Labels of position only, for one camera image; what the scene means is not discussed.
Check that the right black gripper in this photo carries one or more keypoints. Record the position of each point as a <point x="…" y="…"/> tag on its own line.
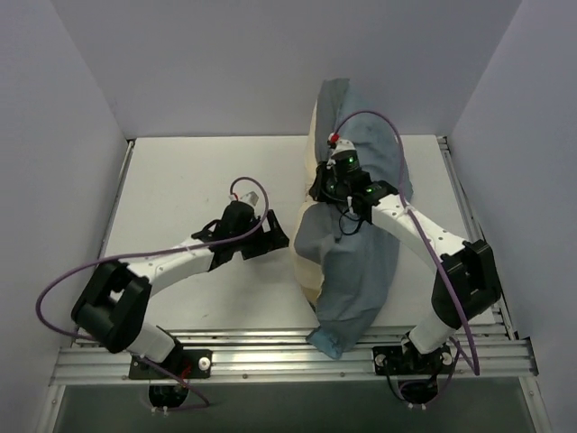
<point x="322" y="187"/>

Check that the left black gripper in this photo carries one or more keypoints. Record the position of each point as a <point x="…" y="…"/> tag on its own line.
<point x="260" y="239"/>

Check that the striped blue beige pillowcase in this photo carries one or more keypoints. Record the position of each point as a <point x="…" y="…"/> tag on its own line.
<point x="345" y="268"/>

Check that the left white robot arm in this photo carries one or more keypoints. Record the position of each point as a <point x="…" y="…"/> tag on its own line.
<point x="112" y="306"/>

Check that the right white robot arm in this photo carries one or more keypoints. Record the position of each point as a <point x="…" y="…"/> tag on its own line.
<point x="466" y="278"/>

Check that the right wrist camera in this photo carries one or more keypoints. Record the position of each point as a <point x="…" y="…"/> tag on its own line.
<point x="338" y="144"/>

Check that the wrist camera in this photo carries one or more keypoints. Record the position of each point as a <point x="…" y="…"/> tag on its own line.
<point x="338" y="144"/>
<point x="251" y="198"/>

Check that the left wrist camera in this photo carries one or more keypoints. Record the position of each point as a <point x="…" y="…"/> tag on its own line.
<point x="251" y="198"/>

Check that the aluminium rail frame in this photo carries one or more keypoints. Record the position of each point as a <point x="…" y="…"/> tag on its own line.
<point x="251" y="316"/>

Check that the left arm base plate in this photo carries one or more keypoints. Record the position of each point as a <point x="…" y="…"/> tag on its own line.
<point x="189" y="363"/>

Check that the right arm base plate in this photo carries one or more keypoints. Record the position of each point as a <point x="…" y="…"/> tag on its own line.
<point x="398" y="360"/>

